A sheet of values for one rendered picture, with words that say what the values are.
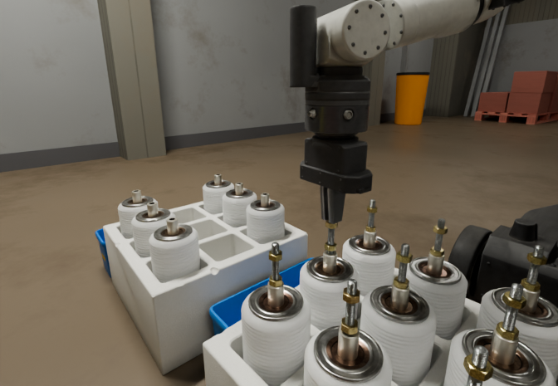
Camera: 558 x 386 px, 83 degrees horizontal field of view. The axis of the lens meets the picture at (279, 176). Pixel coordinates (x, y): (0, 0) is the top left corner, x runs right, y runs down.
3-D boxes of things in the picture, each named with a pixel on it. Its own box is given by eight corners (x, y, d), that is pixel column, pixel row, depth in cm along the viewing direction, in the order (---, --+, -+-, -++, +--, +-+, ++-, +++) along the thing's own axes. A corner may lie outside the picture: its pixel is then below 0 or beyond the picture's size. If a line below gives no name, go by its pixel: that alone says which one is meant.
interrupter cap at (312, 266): (330, 254, 56) (330, 251, 56) (363, 273, 50) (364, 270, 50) (296, 267, 52) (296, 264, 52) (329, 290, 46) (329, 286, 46)
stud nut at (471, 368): (492, 369, 25) (494, 361, 25) (491, 385, 24) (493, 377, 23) (464, 358, 26) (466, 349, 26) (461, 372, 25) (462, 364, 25)
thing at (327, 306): (326, 330, 62) (330, 248, 58) (364, 364, 55) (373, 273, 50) (287, 354, 57) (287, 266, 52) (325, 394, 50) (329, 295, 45)
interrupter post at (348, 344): (362, 361, 34) (364, 336, 33) (341, 365, 34) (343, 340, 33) (352, 344, 36) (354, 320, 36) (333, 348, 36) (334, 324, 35)
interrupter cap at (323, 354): (397, 378, 32) (398, 372, 32) (327, 393, 31) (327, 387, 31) (363, 325, 39) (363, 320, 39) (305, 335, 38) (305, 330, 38)
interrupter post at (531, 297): (539, 316, 41) (545, 294, 40) (517, 312, 41) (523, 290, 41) (531, 304, 43) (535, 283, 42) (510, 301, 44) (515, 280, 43)
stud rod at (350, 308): (341, 340, 35) (345, 280, 33) (346, 335, 35) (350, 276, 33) (349, 345, 34) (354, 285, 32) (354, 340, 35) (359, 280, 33)
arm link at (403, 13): (304, 70, 47) (379, 50, 50) (335, 67, 39) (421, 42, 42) (295, 24, 45) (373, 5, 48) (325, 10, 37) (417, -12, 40)
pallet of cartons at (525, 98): (560, 119, 521) (570, 72, 501) (543, 125, 443) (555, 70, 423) (496, 115, 587) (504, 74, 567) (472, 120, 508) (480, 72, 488)
